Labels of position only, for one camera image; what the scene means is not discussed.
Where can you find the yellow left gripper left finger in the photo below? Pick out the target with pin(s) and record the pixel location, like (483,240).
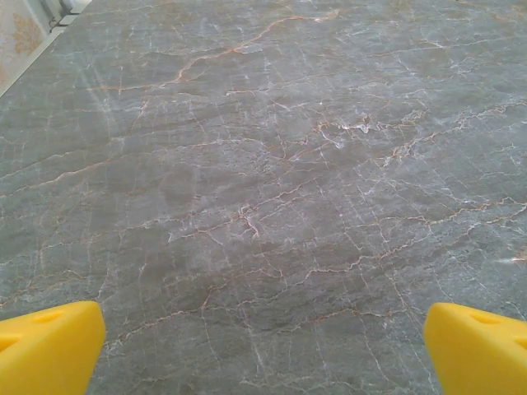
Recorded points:
(49,354)

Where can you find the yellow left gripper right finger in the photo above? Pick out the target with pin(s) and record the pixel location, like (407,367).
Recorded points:
(481,358)

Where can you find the aluminium table edge rail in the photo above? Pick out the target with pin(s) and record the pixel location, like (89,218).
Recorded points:
(66,18)

